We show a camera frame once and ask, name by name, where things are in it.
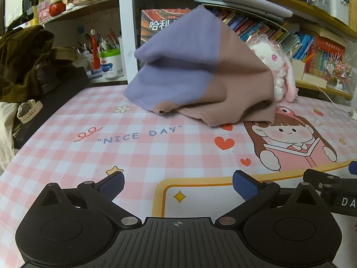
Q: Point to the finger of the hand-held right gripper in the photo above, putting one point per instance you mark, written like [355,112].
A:
[353,168]
[315,176]

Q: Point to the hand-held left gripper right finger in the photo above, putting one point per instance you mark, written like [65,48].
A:
[245,184]

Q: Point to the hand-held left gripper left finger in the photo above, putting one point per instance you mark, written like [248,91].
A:
[113,185]

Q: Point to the purple and brown sweater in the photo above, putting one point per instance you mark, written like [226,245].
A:
[195,69]

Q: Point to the pink checked cartoon table mat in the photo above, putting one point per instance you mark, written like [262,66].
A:
[83,156]

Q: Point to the flat white box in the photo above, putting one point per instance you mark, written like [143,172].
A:
[313,79]

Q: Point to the colourful flower ornament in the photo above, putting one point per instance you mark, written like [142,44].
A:
[339,68]

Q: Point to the small white open box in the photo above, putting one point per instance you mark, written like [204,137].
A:
[297,68]

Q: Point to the white wrist watch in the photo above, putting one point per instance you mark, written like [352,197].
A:
[28,111]

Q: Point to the white cloth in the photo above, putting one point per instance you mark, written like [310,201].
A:
[7,134]

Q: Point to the green and white jar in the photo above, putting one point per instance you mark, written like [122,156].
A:
[111,65]

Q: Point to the white plush bunny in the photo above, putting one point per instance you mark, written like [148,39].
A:
[274,58]

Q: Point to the red tassel ornament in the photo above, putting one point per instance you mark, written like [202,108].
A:
[95,53]

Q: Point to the bunch of pens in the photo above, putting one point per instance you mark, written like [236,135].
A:
[107,42]

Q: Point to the row of shelved books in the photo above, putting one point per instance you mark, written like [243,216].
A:
[279,36]

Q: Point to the white wooden bookshelf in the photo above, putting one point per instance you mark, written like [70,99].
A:
[127,33]

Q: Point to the olive green jacket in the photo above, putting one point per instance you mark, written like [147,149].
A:
[25,58]

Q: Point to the large illustrated book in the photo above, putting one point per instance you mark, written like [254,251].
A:
[156,19]

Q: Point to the white tablet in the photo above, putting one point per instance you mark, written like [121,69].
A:
[251,1]

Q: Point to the thin grey folders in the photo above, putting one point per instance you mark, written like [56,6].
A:
[217,3]

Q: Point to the red round figurine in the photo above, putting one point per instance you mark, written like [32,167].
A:
[57,7]

